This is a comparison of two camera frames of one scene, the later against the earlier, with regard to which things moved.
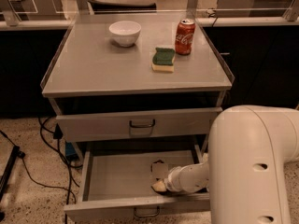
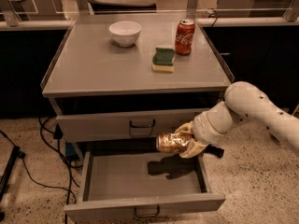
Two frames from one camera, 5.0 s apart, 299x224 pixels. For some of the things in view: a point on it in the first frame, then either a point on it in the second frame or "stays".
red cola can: (184, 36) stays
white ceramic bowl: (125, 33) stays
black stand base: (5, 179) stays
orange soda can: (160, 170) to (173, 142)
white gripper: (173, 179) to (204, 129)
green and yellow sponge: (163, 60) stays
